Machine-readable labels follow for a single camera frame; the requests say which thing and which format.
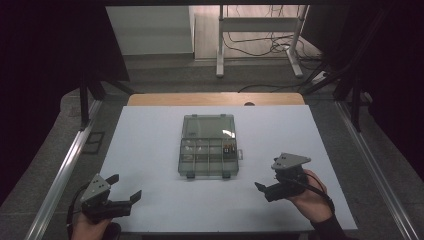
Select black metal stand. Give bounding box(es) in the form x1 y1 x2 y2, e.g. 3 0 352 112
79 64 136 129
299 6 393 133

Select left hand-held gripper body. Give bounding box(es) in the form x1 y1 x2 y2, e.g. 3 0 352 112
80 173 133 225

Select black floor cables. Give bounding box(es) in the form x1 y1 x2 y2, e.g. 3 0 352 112
222 4 323 62

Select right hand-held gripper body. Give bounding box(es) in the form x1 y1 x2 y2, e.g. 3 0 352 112
264 152 312 203

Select person's right hand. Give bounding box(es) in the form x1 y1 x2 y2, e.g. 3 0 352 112
287 169 335 224

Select long black floor cable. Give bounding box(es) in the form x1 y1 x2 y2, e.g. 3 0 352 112
237 82 321 94

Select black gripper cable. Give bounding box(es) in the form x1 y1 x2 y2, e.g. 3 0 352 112
283 172 336 214
65 183 93 239

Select clear plastic compartment box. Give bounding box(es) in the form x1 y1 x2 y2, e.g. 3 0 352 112
177 114 244 179

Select aluminium rail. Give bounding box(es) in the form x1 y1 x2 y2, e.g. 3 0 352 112
24 99 103 240
334 100 422 240

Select white board mat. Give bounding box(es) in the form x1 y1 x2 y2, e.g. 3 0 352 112
99 105 359 234

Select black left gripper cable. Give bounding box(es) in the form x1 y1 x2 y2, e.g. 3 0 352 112
65 183 93 239

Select person's left hand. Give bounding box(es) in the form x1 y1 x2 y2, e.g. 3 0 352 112
70 212 113 240

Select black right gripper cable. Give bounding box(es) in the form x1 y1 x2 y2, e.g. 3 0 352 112
283 172 336 214

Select wooden table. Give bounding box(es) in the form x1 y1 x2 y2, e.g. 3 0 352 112
127 92 306 107

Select white metal stand frame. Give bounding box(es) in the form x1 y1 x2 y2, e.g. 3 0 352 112
215 4 310 80

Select white cabinet panel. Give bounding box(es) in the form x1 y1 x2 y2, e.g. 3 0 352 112
105 5 195 56

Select white power strip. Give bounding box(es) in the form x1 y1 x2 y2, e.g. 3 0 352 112
310 70 330 85

